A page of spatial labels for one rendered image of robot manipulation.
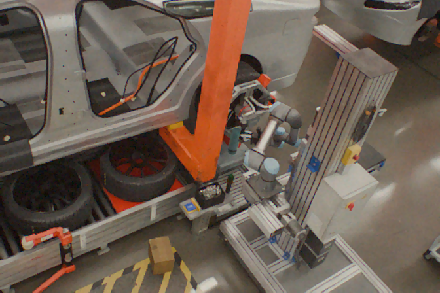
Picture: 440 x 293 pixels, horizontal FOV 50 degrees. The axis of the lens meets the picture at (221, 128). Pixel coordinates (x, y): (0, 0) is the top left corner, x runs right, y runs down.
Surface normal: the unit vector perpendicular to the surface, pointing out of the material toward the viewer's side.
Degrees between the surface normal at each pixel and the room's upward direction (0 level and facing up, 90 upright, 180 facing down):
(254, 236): 0
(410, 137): 0
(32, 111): 7
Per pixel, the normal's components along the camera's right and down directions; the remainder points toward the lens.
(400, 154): 0.15, -0.74
